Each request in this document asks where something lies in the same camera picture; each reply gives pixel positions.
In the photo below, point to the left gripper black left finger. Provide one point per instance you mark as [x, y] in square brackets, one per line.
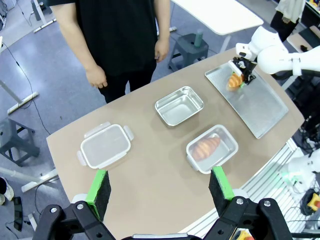
[96, 190]

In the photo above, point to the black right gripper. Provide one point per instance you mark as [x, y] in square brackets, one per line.
[247, 67]

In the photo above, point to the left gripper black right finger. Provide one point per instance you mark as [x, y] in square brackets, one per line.
[221, 190]

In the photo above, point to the orange croissant bread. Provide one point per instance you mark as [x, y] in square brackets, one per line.
[206, 147]
[234, 81]

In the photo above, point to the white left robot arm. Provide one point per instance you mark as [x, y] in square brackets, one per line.
[302, 163]

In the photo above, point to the person's right forearm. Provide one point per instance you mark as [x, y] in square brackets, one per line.
[80, 47]

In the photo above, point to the person's left forearm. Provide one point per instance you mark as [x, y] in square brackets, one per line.
[163, 22]

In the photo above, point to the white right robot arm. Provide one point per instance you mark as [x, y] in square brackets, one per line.
[275, 60]

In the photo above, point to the stainless steel rectangular container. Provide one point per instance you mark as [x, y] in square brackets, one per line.
[226, 150]
[178, 107]

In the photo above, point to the clear plastic container lid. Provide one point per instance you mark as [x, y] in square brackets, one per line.
[105, 146]

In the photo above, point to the person's left hand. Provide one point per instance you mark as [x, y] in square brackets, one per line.
[162, 51]

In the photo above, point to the person's right hand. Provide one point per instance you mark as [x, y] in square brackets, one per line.
[96, 77]

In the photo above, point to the perforated metal baking tray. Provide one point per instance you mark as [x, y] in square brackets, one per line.
[255, 107]

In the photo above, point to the yellow emergency stop button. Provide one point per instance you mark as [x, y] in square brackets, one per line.
[243, 236]
[313, 202]

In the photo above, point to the grey metal table leg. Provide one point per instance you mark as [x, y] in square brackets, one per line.
[37, 180]

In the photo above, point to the green bottle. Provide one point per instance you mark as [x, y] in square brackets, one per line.
[199, 38]

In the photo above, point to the grey stool with bottle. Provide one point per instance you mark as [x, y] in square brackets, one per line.
[187, 52]

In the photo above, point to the large white table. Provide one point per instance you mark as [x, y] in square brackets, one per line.
[220, 15]

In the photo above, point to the black flat floor device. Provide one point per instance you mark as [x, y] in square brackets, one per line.
[17, 212]

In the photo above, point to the white sneaker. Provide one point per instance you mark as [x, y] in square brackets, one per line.
[7, 190]

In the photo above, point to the dark grey stool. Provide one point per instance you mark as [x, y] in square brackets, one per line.
[15, 142]

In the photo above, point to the person in black t-shirt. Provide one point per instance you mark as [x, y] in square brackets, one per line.
[120, 37]

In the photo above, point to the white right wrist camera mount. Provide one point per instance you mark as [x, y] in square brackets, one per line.
[235, 67]

